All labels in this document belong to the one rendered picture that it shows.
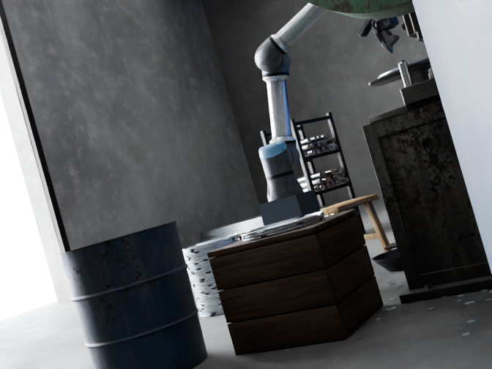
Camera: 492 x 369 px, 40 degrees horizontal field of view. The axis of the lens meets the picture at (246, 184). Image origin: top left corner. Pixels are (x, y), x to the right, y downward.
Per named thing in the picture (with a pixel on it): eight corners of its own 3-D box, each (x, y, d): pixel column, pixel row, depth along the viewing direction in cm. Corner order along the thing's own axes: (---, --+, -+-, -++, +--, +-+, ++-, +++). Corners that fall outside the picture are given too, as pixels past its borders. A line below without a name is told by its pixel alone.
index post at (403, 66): (404, 88, 232) (397, 61, 232) (406, 88, 234) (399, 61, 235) (412, 86, 230) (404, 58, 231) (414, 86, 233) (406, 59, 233)
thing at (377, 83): (377, 116, 250) (367, 81, 250) (388, 115, 262) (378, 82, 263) (442, 95, 238) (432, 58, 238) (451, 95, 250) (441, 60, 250)
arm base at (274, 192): (262, 203, 275) (255, 180, 275) (278, 198, 288) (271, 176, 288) (294, 195, 267) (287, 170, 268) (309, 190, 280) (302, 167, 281)
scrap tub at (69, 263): (69, 400, 224) (31, 261, 225) (146, 357, 260) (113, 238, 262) (166, 388, 203) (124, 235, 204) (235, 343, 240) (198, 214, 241)
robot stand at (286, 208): (288, 311, 273) (258, 205, 274) (305, 299, 289) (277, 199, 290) (327, 304, 264) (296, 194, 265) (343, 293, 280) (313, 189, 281)
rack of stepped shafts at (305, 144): (332, 247, 471) (295, 117, 473) (289, 255, 506) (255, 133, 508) (370, 233, 499) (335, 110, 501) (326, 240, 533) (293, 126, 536)
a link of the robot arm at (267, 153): (261, 179, 274) (252, 146, 274) (271, 176, 287) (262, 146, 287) (289, 170, 270) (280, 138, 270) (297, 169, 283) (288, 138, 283)
